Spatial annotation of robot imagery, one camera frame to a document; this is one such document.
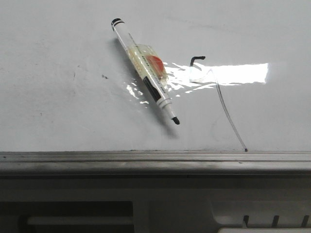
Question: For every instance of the white whiteboard marker with tape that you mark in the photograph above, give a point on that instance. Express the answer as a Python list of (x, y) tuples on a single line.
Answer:
[(149, 67)]

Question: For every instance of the white robot base platform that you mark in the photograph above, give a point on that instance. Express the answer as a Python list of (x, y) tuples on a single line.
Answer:
[(203, 205)]

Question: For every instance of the white whiteboard with aluminium frame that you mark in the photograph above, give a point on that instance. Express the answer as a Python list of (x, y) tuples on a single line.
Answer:
[(72, 103)]

